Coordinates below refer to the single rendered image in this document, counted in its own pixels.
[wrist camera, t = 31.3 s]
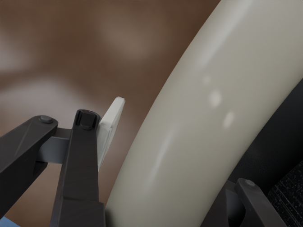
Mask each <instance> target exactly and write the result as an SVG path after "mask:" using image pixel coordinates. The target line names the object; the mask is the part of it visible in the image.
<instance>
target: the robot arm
mask: <svg viewBox="0 0 303 227"><path fill-rule="evenodd" d="M124 104H125V100H124V98H121V97H117V98H116V99H115V100H114V102H113V103H112V105H111V106H110V108H109V109H108V111H107V112H106V114H105V115H104V117H103V118H102V117H100V115H98V114H97V113H95V112H93V111H90V110H85V109H79V110H77V112H76V115H75V119H74V123H73V127H72V129H65V128H59V127H58V121H57V120H55V119H54V118H51V117H49V116H46V115H45V116H44V115H38V116H34V117H32V118H31V119H29V120H27V121H26V122H24V123H22V124H21V125H19V126H17V127H16V128H14V129H13V130H11V131H9V132H8V133H6V134H4V135H3V136H1V137H0V220H1V219H2V218H3V216H4V215H5V214H6V213H7V212H8V211H9V210H10V208H11V207H12V206H13V205H14V204H15V203H16V201H17V200H18V199H19V198H20V197H21V196H22V195H23V193H24V192H25V191H26V190H27V189H28V188H29V187H30V186H31V185H32V183H33V182H34V181H35V180H36V179H37V178H38V177H39V175H40V174H41V173H42V172H43V171H44V170H45V168H46V167H47V165H48V163H57V164H62V166H61V171H60V177H59V181H58V186H57V191H56V195H55V201H54V206H53V210H52V215H51V220H50V225H49V227H106V219H105V206H104V203H102V202H99V188H98V172H99V170H100V167H101V165H102V163H103V160H104V158H105V155H106V153H107V151H108V148H109V146H110V144H111V141H112V139H113V137H114V134H115V131H116V128H117V126H118V123H119V119H120V116H121V113H122V110H123V107H124ZM200 227H287V226H286V224H285V223H284V221H283V220H282V218H281V217H280V216H279V214H278V213H277V211H276V210H275V209H274V207H273V206H272V204H271V203H270V202H269V200H268V199H267V197H266V196H265V195H264V193H263V192H262V190H261V189H260V188H259V187H258V186H257V185H256V184H255V183H254V182H252V181H251V180H247V179H243V178H239V179H238V180H237V182H236V184H235V183H233V182H231V181H228V180H227V181H226V182H225V184H224V186H223V187H222V189H221V191H220V192H219V194H218V196H217V197H216V199H215V201H214V202H213V204H212V206H211V208H210V209H209V211H208V213H207V215H206V216H205V218H204V220H203V222H202V224H201V226H200Z"/></svg>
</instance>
